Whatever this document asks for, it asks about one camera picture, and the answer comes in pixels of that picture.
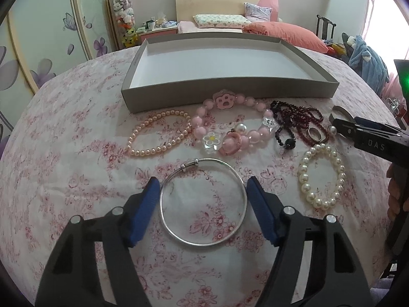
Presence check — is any dark red bead necklace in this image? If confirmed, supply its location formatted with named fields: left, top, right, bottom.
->
left=269, top=100, right=330, bottom=144

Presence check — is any black bead bracelet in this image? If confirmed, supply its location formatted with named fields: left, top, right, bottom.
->
left=274, top=125, right=296, bottom=152

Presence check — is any white pearl bracelet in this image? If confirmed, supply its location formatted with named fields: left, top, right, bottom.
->
left=297, top=143, right=347, bottom=211

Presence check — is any pink ring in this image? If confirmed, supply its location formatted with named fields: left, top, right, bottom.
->
left=218, top=133, right=244, bottom=157

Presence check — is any pink chunky bead bracelet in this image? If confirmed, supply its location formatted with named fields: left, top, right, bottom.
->
left=190, top=90, right=277, bottom=157

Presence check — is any pink pearl bracelet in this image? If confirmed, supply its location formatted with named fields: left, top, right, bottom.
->
left=127, top=109, right=194, bottom=158

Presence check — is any silver bangle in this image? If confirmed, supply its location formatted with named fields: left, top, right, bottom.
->
left=159, top=158, right=247, bottom=248

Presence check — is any person's right hand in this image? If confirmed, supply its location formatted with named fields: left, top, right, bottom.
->
left=386, top=163, right=409, bottom=222

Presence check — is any blue plush robe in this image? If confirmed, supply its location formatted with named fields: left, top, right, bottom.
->
left=347, top=35, right=390, bottom=92

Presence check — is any orange folded duvet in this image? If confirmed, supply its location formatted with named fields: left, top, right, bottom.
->
left=242, top=21, right=328, bottom=53

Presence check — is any dark wooden chair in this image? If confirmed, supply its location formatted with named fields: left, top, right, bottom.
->
left=315, top=15, right=337, bottom=40

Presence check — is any pink floral bedsheet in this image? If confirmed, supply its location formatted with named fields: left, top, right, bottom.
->
left=1, top=47, right=397, bottom=306

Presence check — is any small lavender pillow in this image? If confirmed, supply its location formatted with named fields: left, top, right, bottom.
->
left=244, top=2, right=272, bottom=22

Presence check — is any floral white pillow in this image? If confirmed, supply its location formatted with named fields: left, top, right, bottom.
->
left=194, top=14, right=251, bottom=29

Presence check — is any bed with beige headboard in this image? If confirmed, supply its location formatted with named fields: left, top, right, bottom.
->
left=175, top=0, right=281, bottom=33

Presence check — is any grey shallow cardboard tray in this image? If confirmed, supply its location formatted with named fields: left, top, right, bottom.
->
left=121, top=32, right=339, bottom=113

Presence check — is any pink nightstand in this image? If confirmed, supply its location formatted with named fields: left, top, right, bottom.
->
left=137, top=26, right=178, bottom=45

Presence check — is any plush toy hanging column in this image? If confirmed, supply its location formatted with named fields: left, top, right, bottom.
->
left=112, top=0, right=137, bottom=48

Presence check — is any wardrobe with purple flowers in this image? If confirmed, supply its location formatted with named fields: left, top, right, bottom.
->
left=1, top=0, right=118, bottom=146

